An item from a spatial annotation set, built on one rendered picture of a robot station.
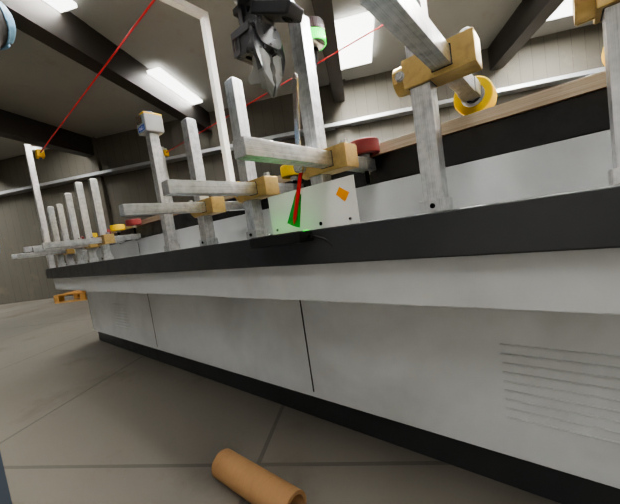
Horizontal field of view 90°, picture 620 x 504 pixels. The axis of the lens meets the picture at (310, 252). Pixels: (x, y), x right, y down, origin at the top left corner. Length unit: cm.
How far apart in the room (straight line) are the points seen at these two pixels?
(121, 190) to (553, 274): 781
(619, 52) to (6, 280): 1051
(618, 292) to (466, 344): 37
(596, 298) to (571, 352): 26
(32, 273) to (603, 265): 982
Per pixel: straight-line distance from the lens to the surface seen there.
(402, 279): 65
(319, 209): 71
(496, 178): 80
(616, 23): 61
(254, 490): 101
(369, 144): 82
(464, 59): 62
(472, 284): 62
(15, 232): 1007
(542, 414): 92
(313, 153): 64
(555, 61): 734
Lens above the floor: 70
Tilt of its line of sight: 4 degrees down
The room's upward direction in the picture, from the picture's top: 8 degrees counter-clockwise
